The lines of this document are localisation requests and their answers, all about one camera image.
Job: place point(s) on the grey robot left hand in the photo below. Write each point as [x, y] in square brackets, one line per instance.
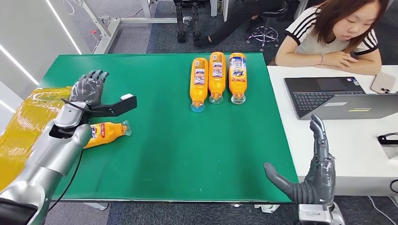
[88, 88]

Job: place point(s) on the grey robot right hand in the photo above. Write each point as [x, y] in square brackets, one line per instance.
[320, 183]

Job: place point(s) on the orange detergent bottle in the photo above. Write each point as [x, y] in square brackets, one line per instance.
[107, 133]

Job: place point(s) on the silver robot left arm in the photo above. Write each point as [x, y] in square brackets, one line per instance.
[46, 161]

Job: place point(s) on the orange bottle blue-tinted cap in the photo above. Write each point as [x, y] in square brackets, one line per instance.
[198, 89]

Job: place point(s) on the orange bottle Tide label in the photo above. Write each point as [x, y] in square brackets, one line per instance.
[237, 86]

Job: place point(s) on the orange bottle back label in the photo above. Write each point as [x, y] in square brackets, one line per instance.
[217, 83]

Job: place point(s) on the white desk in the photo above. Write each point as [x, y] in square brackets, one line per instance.
[348, 149]

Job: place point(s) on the white table foot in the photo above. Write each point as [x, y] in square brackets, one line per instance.
[96, 206]
[266, 208]

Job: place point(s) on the yellow film wrapped carton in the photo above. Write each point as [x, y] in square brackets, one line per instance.
[25, 130]

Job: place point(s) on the grey open laptop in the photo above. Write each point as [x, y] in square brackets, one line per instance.
[323, 97]

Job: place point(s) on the green table mat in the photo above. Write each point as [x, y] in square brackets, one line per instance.
[174, 139]

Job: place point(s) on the black robot legs stand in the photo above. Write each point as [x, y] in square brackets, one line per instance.
[181, 21]

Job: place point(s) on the pink smartphone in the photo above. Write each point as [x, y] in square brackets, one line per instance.
[383, 82]

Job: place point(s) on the person in black trousers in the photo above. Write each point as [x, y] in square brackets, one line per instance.
[230, 27]

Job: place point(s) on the black office chair chrome base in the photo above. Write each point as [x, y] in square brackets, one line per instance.
[265, 32]

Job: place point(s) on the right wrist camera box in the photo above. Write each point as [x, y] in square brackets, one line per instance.
[314, 216]

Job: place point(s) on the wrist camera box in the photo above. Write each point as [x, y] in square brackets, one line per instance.
[118, 107]
[314, 216]

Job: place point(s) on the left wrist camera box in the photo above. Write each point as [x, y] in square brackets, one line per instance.
[118, 107]

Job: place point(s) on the white metal frame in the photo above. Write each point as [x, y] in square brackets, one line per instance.
[109, 27]

